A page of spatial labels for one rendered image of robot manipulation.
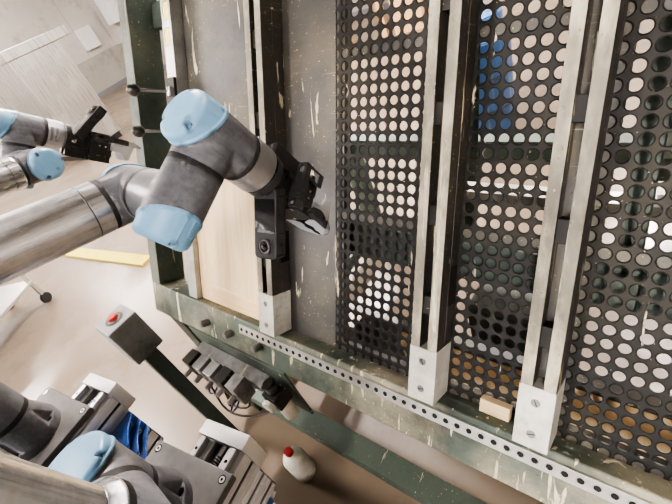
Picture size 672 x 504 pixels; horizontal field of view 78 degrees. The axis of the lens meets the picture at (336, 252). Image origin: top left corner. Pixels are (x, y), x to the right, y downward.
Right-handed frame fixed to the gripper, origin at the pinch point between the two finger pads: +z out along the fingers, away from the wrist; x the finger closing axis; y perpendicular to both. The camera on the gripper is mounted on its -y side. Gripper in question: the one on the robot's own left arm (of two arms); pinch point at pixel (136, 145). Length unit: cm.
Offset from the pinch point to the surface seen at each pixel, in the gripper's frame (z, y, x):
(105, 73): 414, -221, -1143
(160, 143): 15.7, -3.2, -15.7
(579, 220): 11, 2, 123
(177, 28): 4.6, -36.4, 6.9
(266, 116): 7, -12, 51
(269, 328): 20, 44, 52
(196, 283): 21.8, 42.7, 10.6
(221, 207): 17.5, 14.1, 24.1
